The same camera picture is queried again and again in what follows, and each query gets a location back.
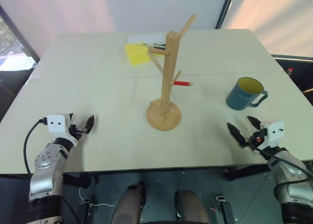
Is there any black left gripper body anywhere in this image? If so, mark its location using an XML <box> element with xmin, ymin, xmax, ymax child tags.
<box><xmin>68</xmin><ymin>124</ymin><xmax>83</xmax><ymax>140</ymax></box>

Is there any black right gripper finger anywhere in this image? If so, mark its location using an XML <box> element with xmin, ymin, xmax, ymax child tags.
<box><xmin>227</xmin><ymin>122</ymin><xmax>251</xmax><ymax>148</ymax></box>
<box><xmin>246</xmin><ymin>115</ymin><xmax>263</xmax><ymax>132</ymax></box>

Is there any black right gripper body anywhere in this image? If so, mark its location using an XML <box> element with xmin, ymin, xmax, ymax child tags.
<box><xmin>246</xmin><ymin>128</ymin><xmax>268</xmax><ymax>150</ymax></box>

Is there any wooden mug tree stand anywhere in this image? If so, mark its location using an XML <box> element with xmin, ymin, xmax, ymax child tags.
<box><xmin>146</xmin><ymin>13</ymin><xmax>197</xmax><ymax>132</ymax></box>

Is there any blue mug yellow inside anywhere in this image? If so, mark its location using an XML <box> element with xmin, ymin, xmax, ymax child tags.
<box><xmin>225</xmin><ymin>77</ymin><xmax>269</xmax><ymax>112</ymax></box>

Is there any black floor clamp device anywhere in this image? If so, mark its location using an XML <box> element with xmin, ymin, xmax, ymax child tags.
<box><xmin>210</xmin><ymin>194</ymin><xmax>236</xmax><ymax>224</ymax></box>

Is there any dark rounded leg shape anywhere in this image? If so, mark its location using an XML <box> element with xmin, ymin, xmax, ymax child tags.
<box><xmin>174</xmin><ymin>188</ymin><xmax>211</xmax><ymax>224</ymax></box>
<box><xmin>110</xmin><ymin>182</ymin><xmax>147</xmax><ymax>224</ymax></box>

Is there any yellow sponge pad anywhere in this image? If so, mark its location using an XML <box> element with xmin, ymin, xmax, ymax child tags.
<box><xmin>125</xmin><ymin>41</ymin><xmax>152</xmax><ymax>67</ymax></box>

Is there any white paper sheet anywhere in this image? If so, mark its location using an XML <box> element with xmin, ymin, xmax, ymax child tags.
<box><xmin>127</xmin><ymin>33</ymin><xmax>166</xmax><ymax>45</ymax></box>

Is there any green capped marker pen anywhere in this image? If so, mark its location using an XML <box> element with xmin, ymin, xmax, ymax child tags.
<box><xmin>142</xmin><ymin>43</ymin><xmax>167</xmax><ymax>50</ymax></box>

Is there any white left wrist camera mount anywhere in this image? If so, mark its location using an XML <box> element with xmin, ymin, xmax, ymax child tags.
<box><xmin>46</xmin><ymin>113</ymin><xmax>79</xmax><ymax>147</ymax></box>

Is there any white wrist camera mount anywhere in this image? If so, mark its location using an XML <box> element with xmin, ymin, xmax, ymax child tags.
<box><xmin>260</xmin><ymin>119</ymin><xmax>286</xmax><ymax>147</ymax></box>
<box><xmin>46</xmin><ymin>113</ymin><xmax>79</xmax><ymax>147</ymax></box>

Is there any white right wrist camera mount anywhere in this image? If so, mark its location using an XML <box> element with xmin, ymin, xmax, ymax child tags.
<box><xmin>260</xmin><ymin>119</ymin><xmax>286</xmax><ymax>147</ymax></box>

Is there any black table frame bracket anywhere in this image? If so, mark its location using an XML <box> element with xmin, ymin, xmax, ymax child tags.
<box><xmin>222</xmin><ymin>164</ymin><xmax>271</xmax><ymax>181</ymax></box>

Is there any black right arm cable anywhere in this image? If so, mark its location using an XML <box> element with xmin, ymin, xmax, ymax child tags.
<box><xmin>248</xmin><ymin>140</ymin><xmax>313</xmax><ymax>198</ymax></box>

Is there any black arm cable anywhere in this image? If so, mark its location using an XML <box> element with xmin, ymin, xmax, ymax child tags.
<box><xmin>248</xmin><ymin>140</ymin><xmax>313</xmax><ymax>198</ymax></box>
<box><xmin>23</xmin><ymin>118</ymin><xmax>48</xmax><ymax>178</ymax></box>

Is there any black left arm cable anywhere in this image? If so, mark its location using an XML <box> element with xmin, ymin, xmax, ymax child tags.
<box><xmin>23</xmin><ymin>118</ymin><xmax>48</xmax><ymax>178</ymax></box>

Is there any thin white floor cable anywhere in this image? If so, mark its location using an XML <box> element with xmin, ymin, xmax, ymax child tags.
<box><xmin>78</xmin><ymin>187</ymin><xmax>115</xmax><ymax>207</ymax></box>

